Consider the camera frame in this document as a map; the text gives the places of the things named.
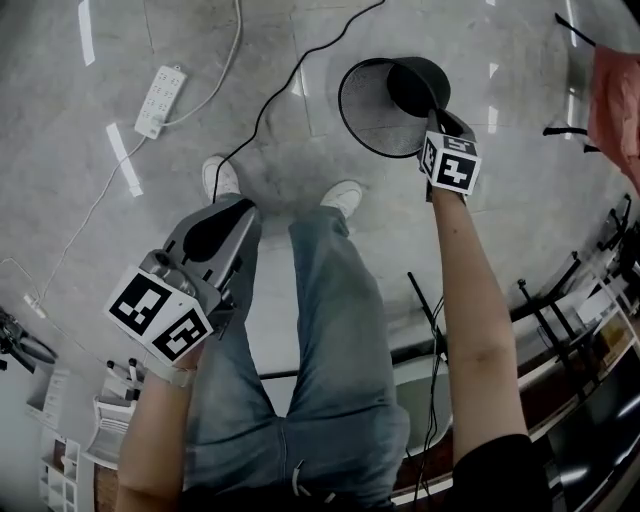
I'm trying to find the person's black shirt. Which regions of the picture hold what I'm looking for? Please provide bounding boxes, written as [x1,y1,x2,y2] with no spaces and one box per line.
[452,433,554,512]

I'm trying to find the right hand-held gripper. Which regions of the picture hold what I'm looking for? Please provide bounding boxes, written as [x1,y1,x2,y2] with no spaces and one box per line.
[417,108,483,204]

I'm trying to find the pink sofa chair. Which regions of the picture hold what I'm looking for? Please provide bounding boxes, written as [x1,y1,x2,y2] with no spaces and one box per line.
[542,12,640,197]

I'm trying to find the black floor cable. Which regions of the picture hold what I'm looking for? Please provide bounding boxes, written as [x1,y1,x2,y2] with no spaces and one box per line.
[212,0,387,205]

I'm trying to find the black cylindrical bin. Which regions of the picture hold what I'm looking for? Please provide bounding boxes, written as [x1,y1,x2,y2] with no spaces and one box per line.
[338,56,452,159]

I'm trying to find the white storage shelf unit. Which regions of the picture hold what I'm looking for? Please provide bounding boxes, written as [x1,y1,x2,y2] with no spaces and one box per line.
[38,434,84,512]

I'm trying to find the white floor tape strip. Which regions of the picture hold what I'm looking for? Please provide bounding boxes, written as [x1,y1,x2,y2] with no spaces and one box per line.
[78,0,96,67]
[105,122,145,198]

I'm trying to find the black wheeled chair base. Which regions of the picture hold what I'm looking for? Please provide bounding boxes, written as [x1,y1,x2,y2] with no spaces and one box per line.
[0,305,57,374]

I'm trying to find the white wrist strap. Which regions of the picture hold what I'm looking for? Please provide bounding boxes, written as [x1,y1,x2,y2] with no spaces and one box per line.
[145,360,199,389]

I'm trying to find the white power cable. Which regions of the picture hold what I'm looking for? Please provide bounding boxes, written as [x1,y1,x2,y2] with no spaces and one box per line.
[158,0,243,126]
[29,133,151,304]

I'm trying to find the white metal shelf rack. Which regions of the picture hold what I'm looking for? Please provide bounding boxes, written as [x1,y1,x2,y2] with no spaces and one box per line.
[569,269,640,386]

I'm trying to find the black tripod stand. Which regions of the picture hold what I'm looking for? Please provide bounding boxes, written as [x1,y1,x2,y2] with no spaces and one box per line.
[407,272,451,362]

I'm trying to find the person's blue jeans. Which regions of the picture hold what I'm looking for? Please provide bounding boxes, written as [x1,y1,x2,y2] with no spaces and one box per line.
[180,192,412,512]

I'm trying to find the person's white shoe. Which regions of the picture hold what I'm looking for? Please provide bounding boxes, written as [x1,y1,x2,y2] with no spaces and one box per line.
[319,180,364,220]
[201,155,242,204]

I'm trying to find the person's right white shoe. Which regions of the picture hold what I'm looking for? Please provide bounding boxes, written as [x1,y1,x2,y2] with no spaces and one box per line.
[319,180,364,220]

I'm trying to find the person's left white shoe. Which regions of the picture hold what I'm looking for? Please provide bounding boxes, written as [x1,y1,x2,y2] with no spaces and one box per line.
[201,155,242,204]

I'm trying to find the person's left forearm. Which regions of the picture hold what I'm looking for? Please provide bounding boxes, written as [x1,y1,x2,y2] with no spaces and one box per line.
[114,367,201,506]

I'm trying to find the black metal frame rack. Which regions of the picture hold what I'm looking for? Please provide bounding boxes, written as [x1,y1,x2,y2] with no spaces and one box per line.
[509,194,640,361]

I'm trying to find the white plug adapter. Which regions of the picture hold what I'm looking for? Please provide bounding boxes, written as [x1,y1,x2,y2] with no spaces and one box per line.
[22,292,49,319]

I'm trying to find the white paper tray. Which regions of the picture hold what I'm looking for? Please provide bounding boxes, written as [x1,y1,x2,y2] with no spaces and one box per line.
[92,394,146,466]

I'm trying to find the person's right forearm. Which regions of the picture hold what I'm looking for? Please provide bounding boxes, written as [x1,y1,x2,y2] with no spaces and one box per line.
[430,192,530,464]

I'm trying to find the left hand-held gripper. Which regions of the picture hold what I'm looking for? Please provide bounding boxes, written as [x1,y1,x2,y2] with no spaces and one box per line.
[103,197,262,364]

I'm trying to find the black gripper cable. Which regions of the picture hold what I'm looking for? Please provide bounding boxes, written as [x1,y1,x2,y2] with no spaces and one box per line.
[404,294,451,506]

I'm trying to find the white power strip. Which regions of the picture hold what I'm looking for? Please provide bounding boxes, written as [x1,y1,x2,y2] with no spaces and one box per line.
[133,63,189,140]

